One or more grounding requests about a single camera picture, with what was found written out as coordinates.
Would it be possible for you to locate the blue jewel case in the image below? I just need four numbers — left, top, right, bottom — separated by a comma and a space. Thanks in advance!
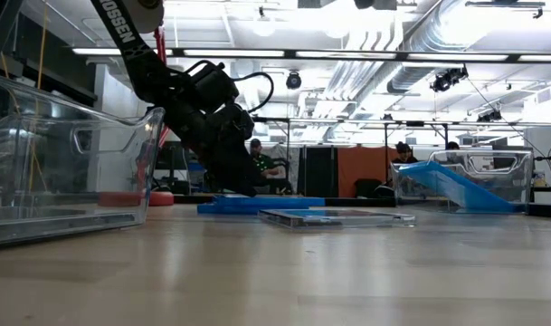
213, 194, 327, 209
195, 203, 277, 216
397, 159, 527, 216

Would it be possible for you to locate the red desk lamp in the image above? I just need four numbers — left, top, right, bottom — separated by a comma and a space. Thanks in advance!
98, 0, 177, 208

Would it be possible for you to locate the clear plastic bin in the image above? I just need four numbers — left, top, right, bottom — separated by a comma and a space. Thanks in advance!
390, 149, 536, 216
0, 71, 166, 248

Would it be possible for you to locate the black overhead camera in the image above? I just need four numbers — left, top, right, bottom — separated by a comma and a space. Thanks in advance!
285, 70, 303, 91

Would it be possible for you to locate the black partition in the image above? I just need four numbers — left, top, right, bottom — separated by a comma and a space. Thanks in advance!
301, 145, 338, 198

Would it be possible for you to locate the black background rig frame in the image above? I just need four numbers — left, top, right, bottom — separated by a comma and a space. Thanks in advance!
252, 116, 291, 197
383, 120, 451, 178

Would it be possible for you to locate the orange partition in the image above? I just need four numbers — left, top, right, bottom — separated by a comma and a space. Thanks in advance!
337, 145, 401, 198

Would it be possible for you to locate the black ceiling spotlight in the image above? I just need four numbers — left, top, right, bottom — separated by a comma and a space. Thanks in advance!
429, 64, 470, 94

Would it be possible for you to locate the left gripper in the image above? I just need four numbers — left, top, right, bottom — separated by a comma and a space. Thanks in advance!
183, 102, 260, 197

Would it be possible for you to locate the yellow hanging cord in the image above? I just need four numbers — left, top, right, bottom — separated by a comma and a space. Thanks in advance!
27, 0, 51, 194

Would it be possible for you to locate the black bag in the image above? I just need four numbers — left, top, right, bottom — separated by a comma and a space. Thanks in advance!
353, 177, 396, 199

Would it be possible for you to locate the white ring light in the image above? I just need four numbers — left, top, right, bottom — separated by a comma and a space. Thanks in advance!
251, 10, 278, 38

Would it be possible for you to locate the overhead light beam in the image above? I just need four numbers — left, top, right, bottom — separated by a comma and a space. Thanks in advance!
71, 46, 551, 63

